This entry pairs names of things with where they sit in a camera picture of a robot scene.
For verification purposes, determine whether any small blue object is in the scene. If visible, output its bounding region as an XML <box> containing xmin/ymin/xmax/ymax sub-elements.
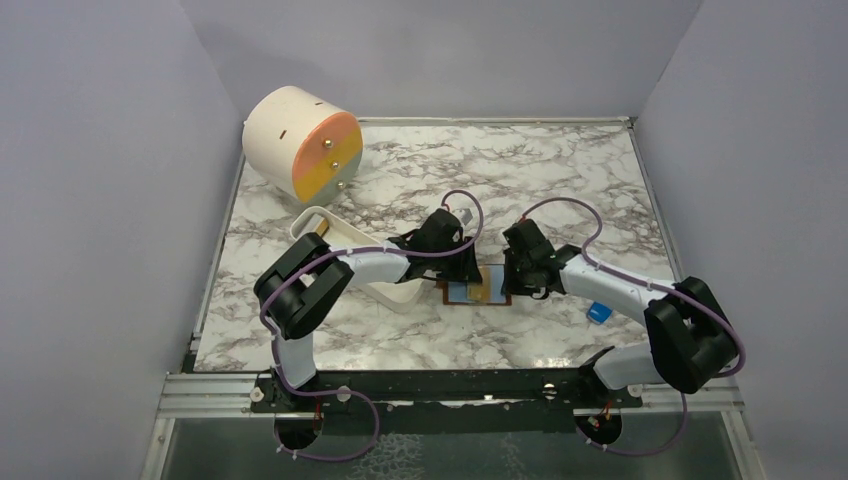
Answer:
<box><xmin>586</xmin><ymin>302</ymin><xmax>614</xmax><ymax>325</ymax></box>

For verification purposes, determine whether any round cream drawer cabinet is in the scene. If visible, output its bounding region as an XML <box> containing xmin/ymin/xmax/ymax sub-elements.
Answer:
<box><xmin>242</xmin><ymin>86</ymin><xmax>364</xmax><ymax>206</ymax></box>

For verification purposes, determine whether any gold card in tray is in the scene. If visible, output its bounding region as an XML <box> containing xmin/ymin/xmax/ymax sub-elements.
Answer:
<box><xmin>313</xmin><ymin>219</ymin><xmax>329</xmax><ymax>237</ymax></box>

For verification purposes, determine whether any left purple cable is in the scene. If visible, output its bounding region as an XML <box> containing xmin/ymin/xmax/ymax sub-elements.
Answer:
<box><xmin>259</xmin><ymin>190</ymin><xmax>486</xmax><ymax>463</ymax></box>

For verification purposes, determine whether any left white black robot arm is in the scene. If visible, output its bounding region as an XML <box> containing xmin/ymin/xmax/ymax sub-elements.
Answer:
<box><xmin>253</xmin><ymin>208</ymin><xmax>479</xmax><ymax>411</ymax></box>

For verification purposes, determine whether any brown leather card holder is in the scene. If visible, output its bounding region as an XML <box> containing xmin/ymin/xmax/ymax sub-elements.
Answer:
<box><xmin>437</xmin><ymin>264</ymin><xmax>512</xmax><ymax>306</ymax></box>

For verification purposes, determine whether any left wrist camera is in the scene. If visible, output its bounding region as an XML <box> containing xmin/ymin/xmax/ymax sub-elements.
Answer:
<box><xmin>453</xmin><ymin>208</ymin><xmax>474</xmax><ymax>225</ymax></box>

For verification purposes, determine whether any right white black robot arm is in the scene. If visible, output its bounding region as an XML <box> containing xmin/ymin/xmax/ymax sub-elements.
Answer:
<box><xmin>503</xmin><ymin>219</ymin><xmax>741</xmax><ymax>407</ymax></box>

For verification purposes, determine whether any gold credit card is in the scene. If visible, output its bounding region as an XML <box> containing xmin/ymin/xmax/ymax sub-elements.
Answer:
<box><xmin>466</xmin><ymin>283</ymin><xmax>490</xmax><ymax>303</ymax></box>

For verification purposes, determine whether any white rectangular plastic tray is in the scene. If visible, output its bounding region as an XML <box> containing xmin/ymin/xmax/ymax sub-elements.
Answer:
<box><xmin>290</xmin><ymin>206</ymin><xmax>424</xmax><ymax>313</ymax></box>

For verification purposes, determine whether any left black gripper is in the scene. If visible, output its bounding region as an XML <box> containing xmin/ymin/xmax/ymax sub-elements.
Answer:
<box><xmin>428</xmin><ymin>236</ymin><xmax>482</xmax><ymax>284</ymax></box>

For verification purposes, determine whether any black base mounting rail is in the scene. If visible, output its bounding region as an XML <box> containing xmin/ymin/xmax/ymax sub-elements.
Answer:
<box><xmin>249</xmin><ymin>368</ymin><xmax>642</xmax><ymax>436</ymax></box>

